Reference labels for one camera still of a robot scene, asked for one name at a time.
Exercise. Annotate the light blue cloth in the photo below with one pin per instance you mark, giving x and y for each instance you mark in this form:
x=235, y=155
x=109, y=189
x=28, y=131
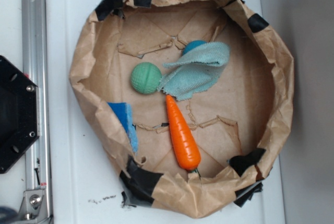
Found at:
x=196, y=71

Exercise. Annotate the green dimpled ball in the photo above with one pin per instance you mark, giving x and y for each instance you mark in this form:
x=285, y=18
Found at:
x=145, y=78

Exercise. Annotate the blue sponge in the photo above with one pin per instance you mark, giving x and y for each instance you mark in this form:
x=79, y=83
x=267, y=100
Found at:
x=124, y=113

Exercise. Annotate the orange plastic carrot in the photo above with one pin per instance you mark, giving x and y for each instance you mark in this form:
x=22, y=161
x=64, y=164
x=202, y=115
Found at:
x=184, y=145

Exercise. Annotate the blue ball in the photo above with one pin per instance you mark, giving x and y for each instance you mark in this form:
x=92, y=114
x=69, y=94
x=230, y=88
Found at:
x=193, y=45

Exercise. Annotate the brown paper bag bin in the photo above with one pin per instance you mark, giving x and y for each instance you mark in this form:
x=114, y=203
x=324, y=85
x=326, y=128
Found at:
x=240, y=124

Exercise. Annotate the aluminium extrusion rail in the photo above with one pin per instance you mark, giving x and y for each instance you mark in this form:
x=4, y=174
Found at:
x=38, y=157

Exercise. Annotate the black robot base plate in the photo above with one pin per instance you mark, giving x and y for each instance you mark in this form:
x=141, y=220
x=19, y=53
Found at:
x=19, y=120

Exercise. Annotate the metal corner bracket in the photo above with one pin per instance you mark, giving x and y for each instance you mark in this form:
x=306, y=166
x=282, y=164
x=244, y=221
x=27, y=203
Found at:
x=33, y=207

